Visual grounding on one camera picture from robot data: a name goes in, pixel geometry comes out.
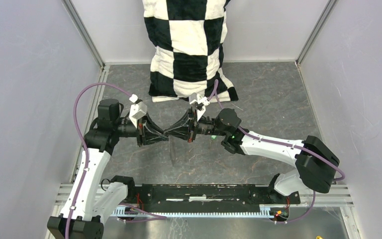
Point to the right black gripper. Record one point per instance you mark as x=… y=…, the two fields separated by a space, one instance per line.
x=189 y=120

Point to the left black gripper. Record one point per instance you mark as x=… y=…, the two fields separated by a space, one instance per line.
x=151 y=139

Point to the large metal keyring plate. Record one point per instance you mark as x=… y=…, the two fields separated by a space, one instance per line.
x=172 y=152

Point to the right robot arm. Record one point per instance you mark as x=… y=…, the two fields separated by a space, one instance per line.
x=315 y=165

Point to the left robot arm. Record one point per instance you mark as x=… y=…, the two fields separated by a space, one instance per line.
x=83 y=216

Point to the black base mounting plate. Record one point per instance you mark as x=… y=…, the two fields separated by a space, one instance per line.
x=207 y=198

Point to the black white checkered blanket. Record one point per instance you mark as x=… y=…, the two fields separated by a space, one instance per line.
x=188 y=37

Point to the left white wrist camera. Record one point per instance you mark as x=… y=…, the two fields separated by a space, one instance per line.
x=137 y=110

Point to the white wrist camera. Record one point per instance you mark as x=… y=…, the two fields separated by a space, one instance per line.
x=198 y=104
x=137 y=110

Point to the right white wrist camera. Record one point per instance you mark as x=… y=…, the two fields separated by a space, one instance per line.
x=198 y=104

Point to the grey slotted cable duct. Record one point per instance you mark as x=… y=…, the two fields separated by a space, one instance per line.
x=127 y=212

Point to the aluminium frame rail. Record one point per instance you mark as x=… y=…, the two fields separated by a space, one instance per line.
x=338 y=196

